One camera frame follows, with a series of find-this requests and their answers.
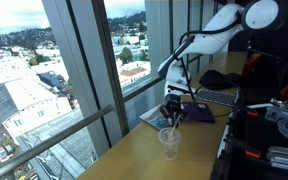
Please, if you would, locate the orange black clamp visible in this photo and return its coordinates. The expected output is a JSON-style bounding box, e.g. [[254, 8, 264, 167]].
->
[[231, 139, 261, 159], [237, 105, 258, 117]]

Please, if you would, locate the clear plastic cup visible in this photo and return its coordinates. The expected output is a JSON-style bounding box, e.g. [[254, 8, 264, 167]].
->
[[158, 127, 181, 160]]

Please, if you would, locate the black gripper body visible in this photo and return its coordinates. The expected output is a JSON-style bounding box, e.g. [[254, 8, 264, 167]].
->
[[159, 94, 187, 127]]

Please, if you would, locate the aluminium extrusion bar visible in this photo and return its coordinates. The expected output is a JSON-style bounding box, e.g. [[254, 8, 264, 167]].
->
[[266, 146, 288, 170]]

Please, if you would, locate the purple notebook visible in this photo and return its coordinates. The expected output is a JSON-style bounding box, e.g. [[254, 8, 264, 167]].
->
[[183, 102, 215, 123]]

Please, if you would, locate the black cloth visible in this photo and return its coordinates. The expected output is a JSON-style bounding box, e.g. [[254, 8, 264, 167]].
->
[[199, 70, 241, 90]]

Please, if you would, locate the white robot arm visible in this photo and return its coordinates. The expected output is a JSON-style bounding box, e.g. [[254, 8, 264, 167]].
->
[[158, 0, 288, 127]]

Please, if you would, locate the metal window handrail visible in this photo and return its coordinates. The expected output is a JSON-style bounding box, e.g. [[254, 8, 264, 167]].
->
[[0, 54, 205, 180]]

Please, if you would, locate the black perforated breadboard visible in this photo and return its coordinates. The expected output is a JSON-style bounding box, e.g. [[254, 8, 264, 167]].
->
[[210, 110, 288, 180]]

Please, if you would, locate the clear plastic straw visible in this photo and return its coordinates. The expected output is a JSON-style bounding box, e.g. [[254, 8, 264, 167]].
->
[[169, 115, 181, 141]]

